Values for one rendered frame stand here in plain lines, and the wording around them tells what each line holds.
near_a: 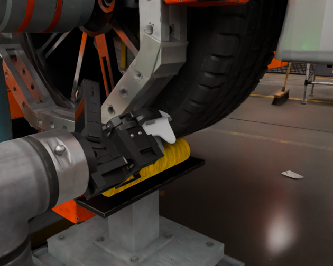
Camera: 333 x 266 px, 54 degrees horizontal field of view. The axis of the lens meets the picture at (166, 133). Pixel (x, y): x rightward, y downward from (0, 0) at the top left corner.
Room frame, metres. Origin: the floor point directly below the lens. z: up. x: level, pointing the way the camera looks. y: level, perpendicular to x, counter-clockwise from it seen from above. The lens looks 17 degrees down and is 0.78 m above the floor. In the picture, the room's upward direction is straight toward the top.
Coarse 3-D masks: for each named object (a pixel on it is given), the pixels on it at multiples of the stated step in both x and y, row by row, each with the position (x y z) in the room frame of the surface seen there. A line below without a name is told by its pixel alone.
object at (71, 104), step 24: (96, 0) 0.76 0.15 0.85; (120, 0) 0.66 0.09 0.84; (96, 24) 0.77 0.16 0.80; (120, 24) 0.67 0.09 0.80; (48, 48) 0.84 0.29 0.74; (72, 48) 0.91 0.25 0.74; (48, 72) 0.81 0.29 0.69; (72, 72) 0.86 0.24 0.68; (96, 72) 0.91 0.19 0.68; (120, 72) 0.97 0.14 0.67; (72, 96) 0.77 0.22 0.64
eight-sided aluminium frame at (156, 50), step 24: (144, 0) 0.48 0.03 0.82; (144, 24) 0.48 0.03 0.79; (168, 24) 0.47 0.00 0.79; (0, 48) 0.78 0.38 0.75; (144, 48) 0.47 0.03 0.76; (168, 48) 0.47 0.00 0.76; (24, 72) 0.79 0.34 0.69; (144, 72) 0.47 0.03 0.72; (168, 72) 0.49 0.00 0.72; (24, 96) 0.71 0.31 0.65; (48, 96) 0.74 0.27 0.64; (120, 96) 0.51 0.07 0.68; (144, 96) 0.54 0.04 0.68; (48, 120) 0.65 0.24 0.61; (72, 120) 0.60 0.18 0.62
